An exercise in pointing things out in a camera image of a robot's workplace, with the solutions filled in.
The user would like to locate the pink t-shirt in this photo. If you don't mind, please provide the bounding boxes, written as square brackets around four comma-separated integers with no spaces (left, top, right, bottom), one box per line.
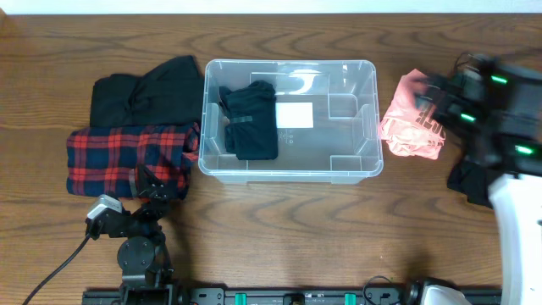
[379,69,445,160]

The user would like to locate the black folded shirt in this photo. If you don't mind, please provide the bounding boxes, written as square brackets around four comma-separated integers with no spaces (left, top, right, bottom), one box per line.
[90,55,204,127]

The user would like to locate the black camera cable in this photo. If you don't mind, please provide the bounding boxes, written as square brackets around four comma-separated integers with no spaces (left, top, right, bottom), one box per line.
[362,274,395,305]
[20,233,92,305]

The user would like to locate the clear plastic storage container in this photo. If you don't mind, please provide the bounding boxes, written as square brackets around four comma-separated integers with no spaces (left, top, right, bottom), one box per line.
[198,59,384,185]

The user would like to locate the black left camera cable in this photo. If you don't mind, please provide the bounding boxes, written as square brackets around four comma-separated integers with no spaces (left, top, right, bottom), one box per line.
[20,233,92,305]

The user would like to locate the dark navy garment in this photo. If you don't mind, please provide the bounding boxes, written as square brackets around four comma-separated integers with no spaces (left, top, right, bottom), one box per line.
[219,80,279,160]

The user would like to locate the black garment with tape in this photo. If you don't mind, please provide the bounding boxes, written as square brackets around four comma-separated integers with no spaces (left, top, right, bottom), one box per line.
[447,159,499,208]

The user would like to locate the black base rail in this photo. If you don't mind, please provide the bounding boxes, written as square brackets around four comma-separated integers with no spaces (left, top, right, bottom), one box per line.
[81,286,503,305]

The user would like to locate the black right camera cable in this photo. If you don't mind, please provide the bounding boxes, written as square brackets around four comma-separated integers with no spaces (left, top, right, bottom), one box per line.
[362,274,395,305]

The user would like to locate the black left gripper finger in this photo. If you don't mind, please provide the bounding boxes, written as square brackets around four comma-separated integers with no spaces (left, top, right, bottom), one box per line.
[141,165,170,200]
[129,167,147,198]

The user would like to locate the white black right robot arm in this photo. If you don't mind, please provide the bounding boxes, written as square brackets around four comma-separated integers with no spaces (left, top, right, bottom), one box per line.
[415,56,541,304]

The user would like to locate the red navy plaid shirt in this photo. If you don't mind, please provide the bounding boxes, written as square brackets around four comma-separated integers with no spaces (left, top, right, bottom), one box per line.
[66,123,200,199]

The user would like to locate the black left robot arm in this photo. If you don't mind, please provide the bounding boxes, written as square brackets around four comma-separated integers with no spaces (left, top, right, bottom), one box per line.
[100,164,178,305]

